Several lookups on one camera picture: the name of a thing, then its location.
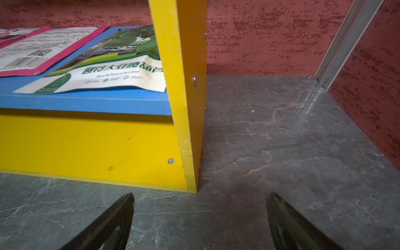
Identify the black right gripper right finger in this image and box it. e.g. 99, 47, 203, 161
266, 193, 342, 250

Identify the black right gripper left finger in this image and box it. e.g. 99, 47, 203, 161
61, 193, 134, 250

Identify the yellow shelf unit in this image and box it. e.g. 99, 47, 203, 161
1, 1, 207, 193

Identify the green seed bag lower right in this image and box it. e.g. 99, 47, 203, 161
15, 25, 166, 94

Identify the pink back-side seed bag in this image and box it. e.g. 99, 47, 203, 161
1, 24, 109, 77

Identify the pink flower seed bag lower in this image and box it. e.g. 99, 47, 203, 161
0, 27, 51, 49

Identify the aluminium corner post right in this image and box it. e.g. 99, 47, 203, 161
314, 0, 383, 91

